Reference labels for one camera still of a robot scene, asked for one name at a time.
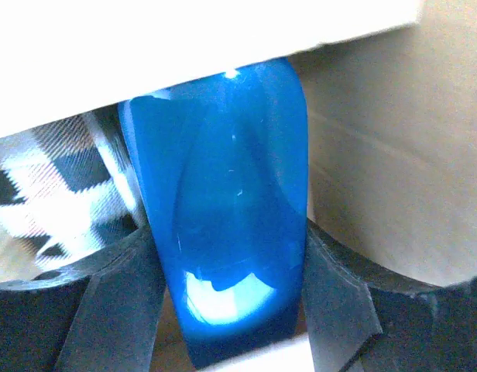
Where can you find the blue plastic object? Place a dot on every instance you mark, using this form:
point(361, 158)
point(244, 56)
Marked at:
point(222, 167)

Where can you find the plain taped cardboard box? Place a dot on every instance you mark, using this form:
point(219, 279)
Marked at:
point(390, 89)

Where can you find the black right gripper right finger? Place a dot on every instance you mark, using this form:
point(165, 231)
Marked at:
point(364, 317)

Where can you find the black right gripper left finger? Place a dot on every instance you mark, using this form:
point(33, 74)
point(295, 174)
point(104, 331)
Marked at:
point(97, 314)

